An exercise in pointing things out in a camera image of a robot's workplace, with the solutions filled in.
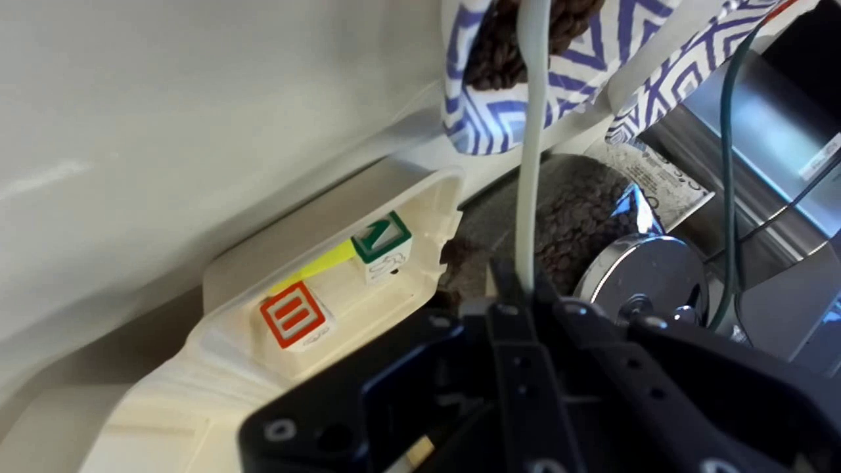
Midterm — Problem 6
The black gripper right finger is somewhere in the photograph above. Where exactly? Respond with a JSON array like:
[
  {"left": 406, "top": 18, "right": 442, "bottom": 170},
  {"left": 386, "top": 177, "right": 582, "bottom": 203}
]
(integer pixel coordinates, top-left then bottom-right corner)
[{"left": 528, "top": 271, "right": 841, "bottom": 473}]

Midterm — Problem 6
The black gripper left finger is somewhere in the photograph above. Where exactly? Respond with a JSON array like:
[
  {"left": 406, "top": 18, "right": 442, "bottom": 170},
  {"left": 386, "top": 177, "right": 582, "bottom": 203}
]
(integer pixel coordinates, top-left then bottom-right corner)
[{"left": 237, "top": 254, "right": 564, "bottom": 473}]

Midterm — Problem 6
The blue patterned paper plate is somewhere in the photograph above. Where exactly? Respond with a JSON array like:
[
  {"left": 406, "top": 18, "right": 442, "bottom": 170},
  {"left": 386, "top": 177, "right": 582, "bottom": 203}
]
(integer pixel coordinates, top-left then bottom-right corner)
[
  {"left": 601, "top": 0, "right": 796, "bottom": 148},
  {"left": 438, "top": 0, "right": 704, "bottom": 158}
]

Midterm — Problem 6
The pile of small brown objects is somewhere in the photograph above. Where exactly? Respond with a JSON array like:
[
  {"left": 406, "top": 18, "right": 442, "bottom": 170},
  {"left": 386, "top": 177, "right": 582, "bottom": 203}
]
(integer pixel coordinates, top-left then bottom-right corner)
[{"left": 459, "top": 0, "right": 610, "bottom": 94}]

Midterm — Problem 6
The shiny metal scoop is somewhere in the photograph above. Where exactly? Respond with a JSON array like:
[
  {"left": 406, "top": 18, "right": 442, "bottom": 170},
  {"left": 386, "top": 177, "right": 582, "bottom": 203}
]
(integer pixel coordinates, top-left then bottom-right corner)
[{"left": 573, "top": 233, "right": 714, "bottom": 329}]

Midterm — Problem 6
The red white toy block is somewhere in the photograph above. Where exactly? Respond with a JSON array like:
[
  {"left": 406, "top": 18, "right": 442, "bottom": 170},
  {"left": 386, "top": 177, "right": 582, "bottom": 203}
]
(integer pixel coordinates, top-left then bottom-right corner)
[{"left": 254, "top": 278, "right": 335, "bottom": 354}]

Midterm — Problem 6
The green white toy block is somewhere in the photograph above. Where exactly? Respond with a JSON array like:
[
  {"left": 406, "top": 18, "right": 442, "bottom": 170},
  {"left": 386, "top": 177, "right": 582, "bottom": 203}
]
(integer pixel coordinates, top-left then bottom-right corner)
[{"left": 346, "top": 211, "right": 414, "bottom": 283}]

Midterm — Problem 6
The yellow toy block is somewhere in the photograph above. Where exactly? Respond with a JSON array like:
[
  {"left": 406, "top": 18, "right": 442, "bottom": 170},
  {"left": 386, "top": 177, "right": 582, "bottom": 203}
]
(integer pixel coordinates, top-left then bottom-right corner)
[{"left": 267, "top": 242, "right": 359, "bottom": 299}]

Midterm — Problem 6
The white foam clamshell container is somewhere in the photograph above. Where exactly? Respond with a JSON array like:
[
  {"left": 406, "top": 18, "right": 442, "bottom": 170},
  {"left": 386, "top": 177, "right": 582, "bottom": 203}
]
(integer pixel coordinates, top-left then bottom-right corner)
[{"left": 76, "top": 161, "right": 467, "bottom": 473}]

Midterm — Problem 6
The stainless steel box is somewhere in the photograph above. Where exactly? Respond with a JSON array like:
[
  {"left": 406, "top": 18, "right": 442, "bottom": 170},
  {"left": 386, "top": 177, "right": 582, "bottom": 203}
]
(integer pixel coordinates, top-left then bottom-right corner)
[{"left": 640, "top": 0, "right": 841, "bottom": 265}]

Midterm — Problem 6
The blue cable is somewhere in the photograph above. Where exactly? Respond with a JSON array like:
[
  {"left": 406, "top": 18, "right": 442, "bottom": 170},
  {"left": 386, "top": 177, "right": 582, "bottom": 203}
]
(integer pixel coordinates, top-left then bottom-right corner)
[{"left": 708, "top": 10, "right": 778, "bottom": 336}]

